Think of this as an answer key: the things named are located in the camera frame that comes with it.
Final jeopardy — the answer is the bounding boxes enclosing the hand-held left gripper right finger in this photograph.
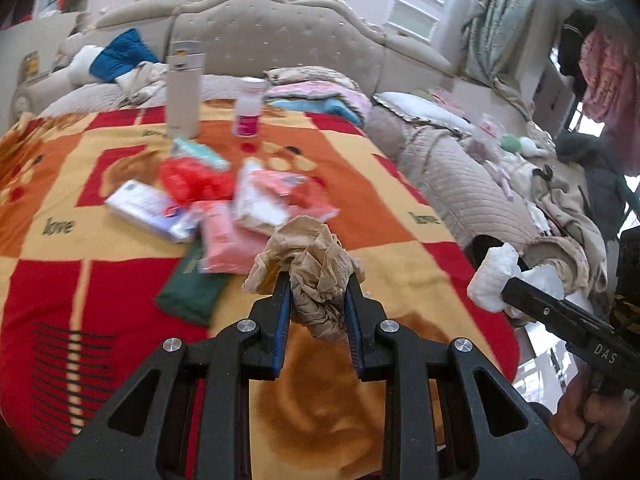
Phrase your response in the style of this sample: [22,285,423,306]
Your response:
[345,272,583,480]

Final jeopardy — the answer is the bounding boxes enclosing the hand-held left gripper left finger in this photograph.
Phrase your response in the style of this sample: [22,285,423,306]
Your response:
[55,272,293,480]

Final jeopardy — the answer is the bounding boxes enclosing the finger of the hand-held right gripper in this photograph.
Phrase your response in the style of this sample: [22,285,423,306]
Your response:
[501,276,578,335]

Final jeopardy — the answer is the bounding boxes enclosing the white tissue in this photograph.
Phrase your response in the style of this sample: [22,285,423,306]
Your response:
[467,242,568,318]

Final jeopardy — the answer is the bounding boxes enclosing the brown paper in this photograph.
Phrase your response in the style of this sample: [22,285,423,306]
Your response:
[242,215,368,343]

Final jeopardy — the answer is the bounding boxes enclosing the black round bin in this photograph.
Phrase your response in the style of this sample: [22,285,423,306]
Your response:
[464,234,531,273]

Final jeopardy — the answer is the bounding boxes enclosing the person's right hand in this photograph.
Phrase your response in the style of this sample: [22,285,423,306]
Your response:
[552,375,631,461]

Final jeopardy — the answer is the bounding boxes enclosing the beige coat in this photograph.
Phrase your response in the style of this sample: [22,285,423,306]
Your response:
[530,180,608,291]

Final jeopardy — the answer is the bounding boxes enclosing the pink packet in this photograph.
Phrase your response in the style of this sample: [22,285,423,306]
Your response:
[192,200,266,275]

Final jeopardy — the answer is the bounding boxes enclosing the dark green packet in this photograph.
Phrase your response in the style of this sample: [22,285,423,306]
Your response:
[154,240,228,328]

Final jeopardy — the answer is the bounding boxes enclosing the pink white wrapper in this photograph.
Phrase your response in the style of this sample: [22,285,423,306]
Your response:
[234,159,338,236]

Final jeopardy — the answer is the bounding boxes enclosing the dark padded jacket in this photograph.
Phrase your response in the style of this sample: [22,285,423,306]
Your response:
[556,131,631,241]

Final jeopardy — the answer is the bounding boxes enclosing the green plush toy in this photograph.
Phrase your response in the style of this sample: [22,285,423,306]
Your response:
[497,134,556,158]

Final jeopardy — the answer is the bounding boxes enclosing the red plastic bag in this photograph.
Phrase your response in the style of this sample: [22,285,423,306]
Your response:
[159,156,236,206]

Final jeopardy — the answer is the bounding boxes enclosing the clear pink jar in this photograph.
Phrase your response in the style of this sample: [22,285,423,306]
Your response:
[475,114,501,146]

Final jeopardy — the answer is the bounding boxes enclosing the long white medicine box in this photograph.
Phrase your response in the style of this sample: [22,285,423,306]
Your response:
[105,180,198,243]

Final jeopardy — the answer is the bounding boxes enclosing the teal white packet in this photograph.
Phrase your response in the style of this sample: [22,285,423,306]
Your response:
[171,137,231,171]

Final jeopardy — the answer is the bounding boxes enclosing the red yellow printed blanket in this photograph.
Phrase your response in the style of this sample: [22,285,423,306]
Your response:
[0,105,521,480]

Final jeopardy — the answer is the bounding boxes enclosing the white pill bottle pink label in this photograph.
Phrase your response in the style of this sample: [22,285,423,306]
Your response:
[231,77,267,138]

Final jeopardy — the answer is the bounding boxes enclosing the folded pink blue blanket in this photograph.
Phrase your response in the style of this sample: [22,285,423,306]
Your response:
[265,80,373,128]

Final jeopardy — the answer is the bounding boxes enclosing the white frilled pillow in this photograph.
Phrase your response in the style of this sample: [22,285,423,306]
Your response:
[372,91,473,136]

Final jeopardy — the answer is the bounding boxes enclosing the pink hanging clothes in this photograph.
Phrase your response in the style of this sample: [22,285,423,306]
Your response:
[577,25,640,126]

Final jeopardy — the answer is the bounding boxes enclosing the floral cushion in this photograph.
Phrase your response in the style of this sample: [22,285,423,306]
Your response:
[264,66,361,93]

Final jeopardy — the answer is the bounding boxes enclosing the white thermos bottle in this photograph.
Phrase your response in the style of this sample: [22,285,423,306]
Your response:
[165,40,203,140]

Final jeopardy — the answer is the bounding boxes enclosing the beige crumpled garment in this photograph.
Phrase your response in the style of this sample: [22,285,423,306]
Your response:
[117,61,171,106]

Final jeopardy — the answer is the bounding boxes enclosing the beige tufted sofa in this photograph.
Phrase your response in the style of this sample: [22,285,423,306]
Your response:
[0,0,608,301]

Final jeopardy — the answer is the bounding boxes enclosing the grey green curtain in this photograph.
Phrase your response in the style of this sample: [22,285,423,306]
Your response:
[460,0,556,106]

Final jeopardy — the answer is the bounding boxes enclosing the blue padded jacket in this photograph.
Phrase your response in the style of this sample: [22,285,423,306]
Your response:
[89,27,162,83]

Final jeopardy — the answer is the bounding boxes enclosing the white plush toy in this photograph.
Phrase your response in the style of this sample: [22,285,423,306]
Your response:
[52,45,103,86]

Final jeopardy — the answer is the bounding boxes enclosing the white cabinet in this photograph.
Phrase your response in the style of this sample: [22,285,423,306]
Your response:
[0,10,93,63]

